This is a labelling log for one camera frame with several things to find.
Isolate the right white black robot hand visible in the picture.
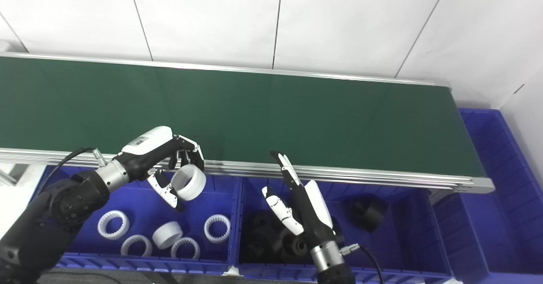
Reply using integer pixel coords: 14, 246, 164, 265
262, 150, 340, 251

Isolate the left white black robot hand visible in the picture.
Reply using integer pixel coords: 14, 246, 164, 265
114, 125, 205, 212

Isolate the white plastic ring part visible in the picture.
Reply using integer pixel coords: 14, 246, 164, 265
171, 164, 207, 201

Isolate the black plastic hub part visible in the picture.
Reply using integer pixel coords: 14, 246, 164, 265
274, 229, 314, 264
346, 196, 389, 233

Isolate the blue bin with white parts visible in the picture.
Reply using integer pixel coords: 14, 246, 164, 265
32, 165, 243, 274

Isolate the blue bin with black parts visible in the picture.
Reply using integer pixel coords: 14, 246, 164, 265
238, 176, 452, 280

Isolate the green conveyor belt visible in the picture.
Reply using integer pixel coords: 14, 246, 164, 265
0, 52, 495, 193

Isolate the large empty blue bin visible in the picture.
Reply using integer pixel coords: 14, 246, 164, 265
433, 108, 543, 284

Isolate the white plastic cap cylinder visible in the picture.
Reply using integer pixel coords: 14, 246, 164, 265
152, 221, 184, 250

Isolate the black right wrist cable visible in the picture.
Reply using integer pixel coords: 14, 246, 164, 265
339, 242, 386, 284

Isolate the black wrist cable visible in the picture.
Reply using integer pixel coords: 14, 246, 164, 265
38, 147, 107, 193
339, 242, 386, 284

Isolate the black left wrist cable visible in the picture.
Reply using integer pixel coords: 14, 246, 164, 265
38, 147, 107, 193

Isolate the white toothed ring gear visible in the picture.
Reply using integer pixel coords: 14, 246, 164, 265
204, 214, 231, 244
171, 237, 201, 260
120, 234, 153, 257
98, 210, 130, 240

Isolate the aluminium conveyor support frame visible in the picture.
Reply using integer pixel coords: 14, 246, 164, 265
0, 163, 26, 187

